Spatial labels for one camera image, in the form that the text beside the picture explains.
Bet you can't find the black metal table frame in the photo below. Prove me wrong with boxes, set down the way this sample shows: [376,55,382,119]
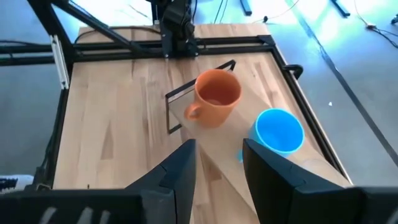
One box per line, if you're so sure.
[0,0,354,192]

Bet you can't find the thin yellow floor cable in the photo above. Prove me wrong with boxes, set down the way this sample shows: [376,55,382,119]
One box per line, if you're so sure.
[251,0,301,25]

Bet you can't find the white object with black stripes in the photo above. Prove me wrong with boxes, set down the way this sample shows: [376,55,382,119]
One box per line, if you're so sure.
[0,174,34,194]

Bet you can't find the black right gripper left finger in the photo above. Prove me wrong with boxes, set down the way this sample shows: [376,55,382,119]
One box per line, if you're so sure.
[126,139,197,224]

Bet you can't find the thin floor cable with connector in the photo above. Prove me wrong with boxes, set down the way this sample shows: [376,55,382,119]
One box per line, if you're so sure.
[354,0,398,49]

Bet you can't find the blue mug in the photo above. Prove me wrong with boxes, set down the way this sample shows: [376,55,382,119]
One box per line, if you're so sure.
[238,108,305,164]

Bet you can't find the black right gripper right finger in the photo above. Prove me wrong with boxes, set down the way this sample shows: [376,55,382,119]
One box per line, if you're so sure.
[243,138,364,224]

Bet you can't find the black floor bar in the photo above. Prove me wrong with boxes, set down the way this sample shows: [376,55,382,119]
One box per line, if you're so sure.
[330,0,351,18]
[239,0,253,16]

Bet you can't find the black table clamp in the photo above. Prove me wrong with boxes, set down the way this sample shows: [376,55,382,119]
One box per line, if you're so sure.
[282,63,304,80]

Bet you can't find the silver frame bracket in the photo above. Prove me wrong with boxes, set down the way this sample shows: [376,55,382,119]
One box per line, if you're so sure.
[49,34,70,91]

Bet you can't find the orange mug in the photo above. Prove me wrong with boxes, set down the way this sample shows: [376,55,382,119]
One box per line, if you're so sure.
[183,68,243,129]

